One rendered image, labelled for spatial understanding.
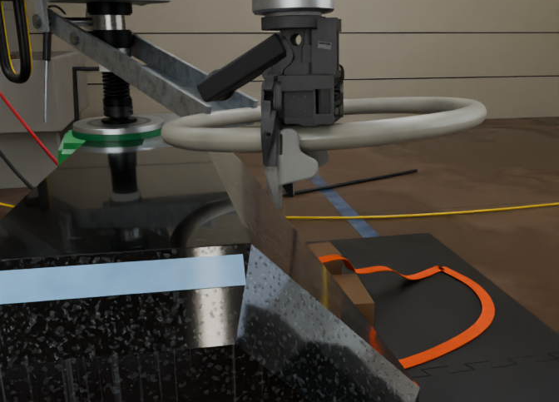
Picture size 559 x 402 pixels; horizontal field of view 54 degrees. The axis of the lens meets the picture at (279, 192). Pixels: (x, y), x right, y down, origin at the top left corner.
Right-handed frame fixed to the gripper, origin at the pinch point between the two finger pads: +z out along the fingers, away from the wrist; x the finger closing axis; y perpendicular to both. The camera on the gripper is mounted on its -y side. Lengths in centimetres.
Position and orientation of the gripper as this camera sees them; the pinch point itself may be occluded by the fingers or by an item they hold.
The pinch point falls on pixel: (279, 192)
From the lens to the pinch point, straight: 65.6
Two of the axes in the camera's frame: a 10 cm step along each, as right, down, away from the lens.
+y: 9.7, 0.4, -2.5
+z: 0.2, 9.7, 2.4
